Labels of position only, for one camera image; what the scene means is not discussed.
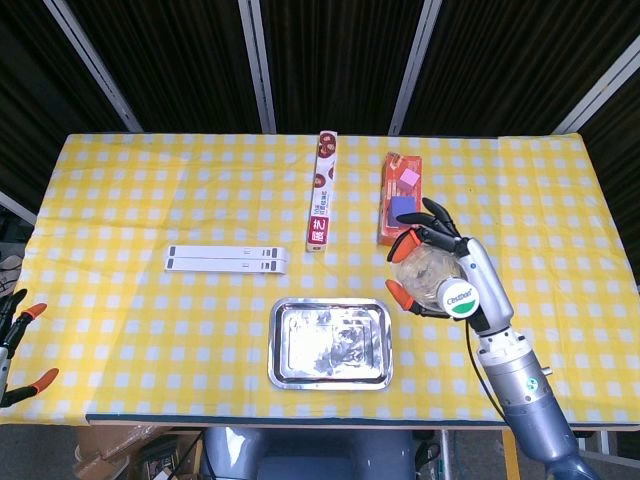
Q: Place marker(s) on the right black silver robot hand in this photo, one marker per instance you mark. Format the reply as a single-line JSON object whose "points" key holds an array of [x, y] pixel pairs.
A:
{"points": [[487, 285]]}

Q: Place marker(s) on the white metal frame post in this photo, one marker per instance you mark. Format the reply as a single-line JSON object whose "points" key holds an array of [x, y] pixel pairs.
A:
{"points": [[595, 90], [414, 70], [259, 70], [95, 70]]}

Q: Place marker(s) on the transparent plastic water bottle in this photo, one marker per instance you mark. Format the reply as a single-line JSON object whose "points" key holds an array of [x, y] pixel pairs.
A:
{"points": [[425, 272]]}

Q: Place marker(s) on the pink foam cube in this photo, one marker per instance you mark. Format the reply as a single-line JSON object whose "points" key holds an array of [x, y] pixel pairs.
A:
{"points": [[409, 179]]}

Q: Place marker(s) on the blue-grey robot torso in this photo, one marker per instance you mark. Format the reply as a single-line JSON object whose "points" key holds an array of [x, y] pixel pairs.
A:
{"points": [[310, 455]]}

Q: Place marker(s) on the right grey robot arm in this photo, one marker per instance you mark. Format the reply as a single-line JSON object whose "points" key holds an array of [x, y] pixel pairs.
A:
{"points": [[530, 400]]}

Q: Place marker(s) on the white folded laptop stand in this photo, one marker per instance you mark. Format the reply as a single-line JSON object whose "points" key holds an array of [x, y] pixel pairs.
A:
{"points": [[225, 259]]}

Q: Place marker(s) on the orange cardboard box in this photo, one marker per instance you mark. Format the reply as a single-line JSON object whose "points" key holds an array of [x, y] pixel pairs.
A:
{"points": [[392, 172]]}

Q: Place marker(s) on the purple foam cube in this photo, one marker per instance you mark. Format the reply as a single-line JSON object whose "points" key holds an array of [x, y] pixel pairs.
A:
{"points": [[403, 210]]}

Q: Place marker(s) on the long white red wrap box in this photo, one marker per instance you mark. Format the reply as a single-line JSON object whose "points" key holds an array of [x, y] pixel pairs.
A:
{"points": [[322, 195]]}

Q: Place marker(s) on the brown cardboard box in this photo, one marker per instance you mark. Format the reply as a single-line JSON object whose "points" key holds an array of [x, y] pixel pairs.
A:
{"points": [[110, 450]]}

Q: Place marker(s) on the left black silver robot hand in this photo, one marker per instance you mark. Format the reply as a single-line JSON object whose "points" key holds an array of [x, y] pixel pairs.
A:
{"points": [[17, 325]]}

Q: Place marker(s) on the yellow white checked tablecloth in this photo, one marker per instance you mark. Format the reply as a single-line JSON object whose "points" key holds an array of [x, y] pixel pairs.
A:
{"points": [[150, 325]]}

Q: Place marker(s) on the rectangular stainless steel tray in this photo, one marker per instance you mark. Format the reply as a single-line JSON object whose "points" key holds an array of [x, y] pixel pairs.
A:
{"points": [[330, 345]]}

